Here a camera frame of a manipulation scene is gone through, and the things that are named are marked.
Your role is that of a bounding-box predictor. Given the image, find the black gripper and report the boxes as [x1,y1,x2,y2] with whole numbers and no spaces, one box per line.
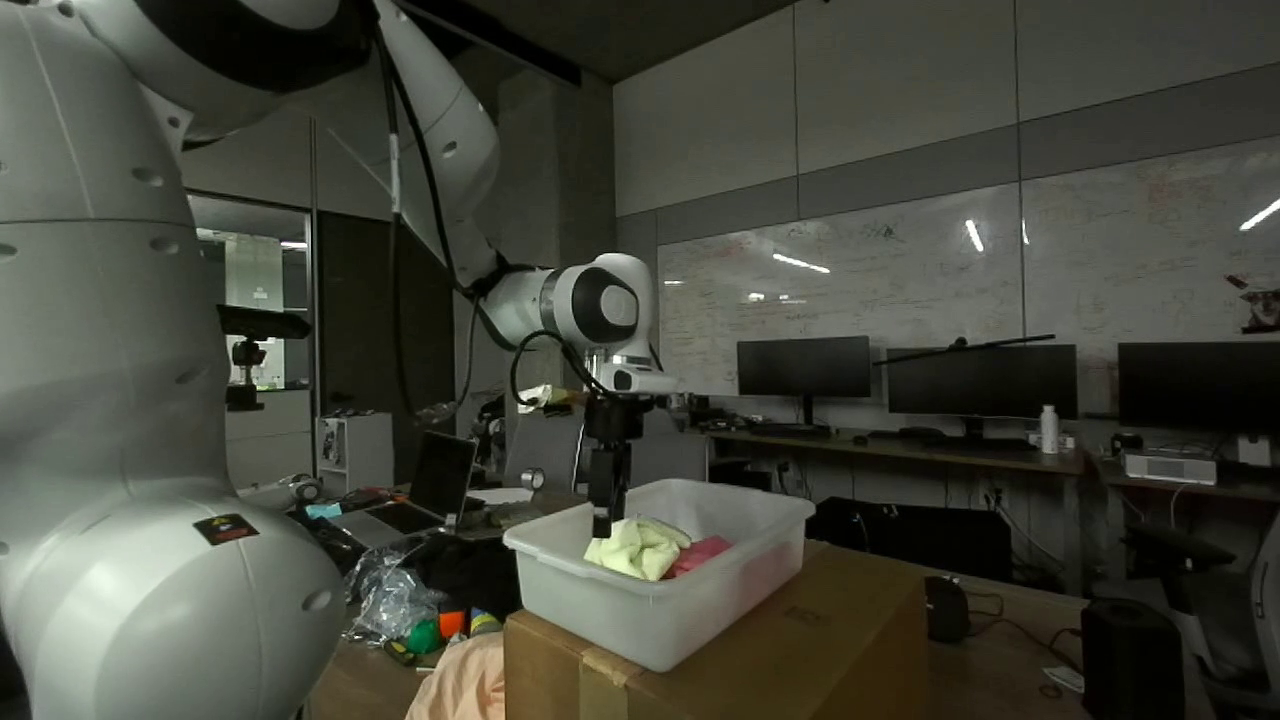
[585,435,639,542]

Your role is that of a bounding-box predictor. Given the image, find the pale yellow cloth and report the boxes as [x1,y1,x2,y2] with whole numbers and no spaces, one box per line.
[580,512,697,583]

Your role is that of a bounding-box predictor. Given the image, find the pink cloth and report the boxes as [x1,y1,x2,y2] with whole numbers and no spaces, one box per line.
[670,534,736,582]

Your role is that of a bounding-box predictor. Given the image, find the peach cloth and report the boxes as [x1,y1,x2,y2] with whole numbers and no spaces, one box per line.
[401,634,514,720]

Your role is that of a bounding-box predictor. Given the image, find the large brown cardboard box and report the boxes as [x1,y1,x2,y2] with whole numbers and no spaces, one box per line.
[501,535,931,720]

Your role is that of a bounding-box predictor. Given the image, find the small black box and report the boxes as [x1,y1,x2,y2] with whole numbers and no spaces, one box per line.
[922,571,973,648]

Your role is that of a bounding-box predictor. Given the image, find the white projector box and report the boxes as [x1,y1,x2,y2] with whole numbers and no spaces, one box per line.
[1120,449,1221,487]

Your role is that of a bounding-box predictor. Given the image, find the grey office chair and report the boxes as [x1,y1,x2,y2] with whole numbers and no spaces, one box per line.
[506,406,594,500]

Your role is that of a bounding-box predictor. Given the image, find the white plastic bin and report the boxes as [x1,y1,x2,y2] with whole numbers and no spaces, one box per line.
[501,477,820,678]

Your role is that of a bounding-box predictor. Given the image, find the open laptop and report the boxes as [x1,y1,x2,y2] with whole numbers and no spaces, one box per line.
[335,427,480,554]

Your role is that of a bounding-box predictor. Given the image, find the small green toy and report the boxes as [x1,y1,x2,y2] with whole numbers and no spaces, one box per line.
[401,616,450,661]

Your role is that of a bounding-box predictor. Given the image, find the black computer monitor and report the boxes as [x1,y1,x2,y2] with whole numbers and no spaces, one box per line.
[1116,341,1280,435]
[884,341,1081,444]
[736,331,877,432]

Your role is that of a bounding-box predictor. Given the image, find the white computer case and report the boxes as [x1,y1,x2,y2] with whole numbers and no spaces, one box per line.
[316,408,401,500]

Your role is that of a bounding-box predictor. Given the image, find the long wooden office desk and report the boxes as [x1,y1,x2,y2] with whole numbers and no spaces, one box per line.
[714,427,1280,592]

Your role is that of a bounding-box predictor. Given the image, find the black desk lamp bar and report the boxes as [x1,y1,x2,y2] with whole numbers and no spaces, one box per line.
[877,331,1060,368]

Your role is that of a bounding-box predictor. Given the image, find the black cylinder speaker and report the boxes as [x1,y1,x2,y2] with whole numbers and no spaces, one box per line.
[1075,592,1191,720]

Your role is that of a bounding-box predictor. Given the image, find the large glass whiteboard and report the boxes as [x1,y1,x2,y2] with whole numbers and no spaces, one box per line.
[655,137,1280,419]

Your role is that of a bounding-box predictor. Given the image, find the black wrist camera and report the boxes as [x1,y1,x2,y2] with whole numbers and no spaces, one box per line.
[580,390,659,440]

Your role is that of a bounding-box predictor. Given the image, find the black camera on tripod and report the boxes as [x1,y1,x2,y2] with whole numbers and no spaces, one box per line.
[217,301,316,415]

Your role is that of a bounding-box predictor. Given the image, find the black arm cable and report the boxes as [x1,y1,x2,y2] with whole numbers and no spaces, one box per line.
[378,51,598,415]

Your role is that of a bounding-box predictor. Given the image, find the grey chair white frame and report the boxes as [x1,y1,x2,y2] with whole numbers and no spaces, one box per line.
[1191,512,1280,720]

